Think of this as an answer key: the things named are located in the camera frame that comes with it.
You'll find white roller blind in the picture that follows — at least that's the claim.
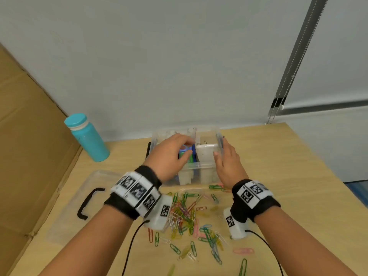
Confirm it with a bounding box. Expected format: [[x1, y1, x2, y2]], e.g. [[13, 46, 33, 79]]
[[280, 0, 368, 108]]

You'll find clear lid with black handle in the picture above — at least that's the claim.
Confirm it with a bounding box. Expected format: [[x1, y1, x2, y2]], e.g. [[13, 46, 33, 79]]
[[47, 169, 130, 248]]

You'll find black wristband with marker blocks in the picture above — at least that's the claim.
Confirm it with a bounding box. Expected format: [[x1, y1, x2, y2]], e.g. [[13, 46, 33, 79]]
[[104, 165, 173, 230], [223, 179, 281, 241]]

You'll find white inner tray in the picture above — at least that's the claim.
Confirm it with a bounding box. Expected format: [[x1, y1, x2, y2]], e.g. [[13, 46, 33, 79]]
[[195, 144, 221, 165]]

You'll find blue and green item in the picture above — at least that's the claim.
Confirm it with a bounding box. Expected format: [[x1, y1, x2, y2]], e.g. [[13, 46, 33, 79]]
[[179, 145, 196, 164]]

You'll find clear plastic organizer box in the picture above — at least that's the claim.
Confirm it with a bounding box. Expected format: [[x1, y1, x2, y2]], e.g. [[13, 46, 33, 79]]
[[147, 127, 225, 187]]

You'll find black cable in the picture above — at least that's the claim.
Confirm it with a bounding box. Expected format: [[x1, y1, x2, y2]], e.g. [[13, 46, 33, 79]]
[[122, 220, 150, 276], [244, 229, 285, 276]]

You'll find teal water bottle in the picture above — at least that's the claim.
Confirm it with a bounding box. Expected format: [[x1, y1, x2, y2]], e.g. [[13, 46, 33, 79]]
[[64, 113, 111, 163]]

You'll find pile of coloured paper clips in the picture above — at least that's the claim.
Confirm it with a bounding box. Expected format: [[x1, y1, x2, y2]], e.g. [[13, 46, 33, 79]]
[[148, 184, 255, 276]]

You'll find person's left forearm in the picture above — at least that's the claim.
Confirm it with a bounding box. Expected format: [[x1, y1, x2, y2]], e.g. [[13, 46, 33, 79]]
[[37, 204, 144, 276]]

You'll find person's left hand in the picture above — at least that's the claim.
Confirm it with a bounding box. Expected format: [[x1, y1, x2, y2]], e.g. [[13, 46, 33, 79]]
[[143, 133, 197, 183]]

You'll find person's right hand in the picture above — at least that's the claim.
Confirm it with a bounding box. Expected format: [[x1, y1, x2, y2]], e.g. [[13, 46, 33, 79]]
[[213, 137, 249, 190]]

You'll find grey blind bottom rail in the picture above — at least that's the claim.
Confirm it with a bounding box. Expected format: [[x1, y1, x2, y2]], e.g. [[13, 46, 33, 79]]
[[280, 99, 368, 116]]

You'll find beaded blind chain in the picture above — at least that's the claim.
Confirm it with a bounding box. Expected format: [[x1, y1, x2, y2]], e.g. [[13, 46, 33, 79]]
[[265, 0, 330, 125]]

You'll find brown cardboard sheet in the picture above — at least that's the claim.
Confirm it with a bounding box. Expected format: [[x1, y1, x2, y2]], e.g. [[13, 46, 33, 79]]
[[0, 43, 84, 276]]

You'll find person's right forearm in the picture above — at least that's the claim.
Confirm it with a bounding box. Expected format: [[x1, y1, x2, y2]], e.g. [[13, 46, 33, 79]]
[[253, 205, 358, 276]]

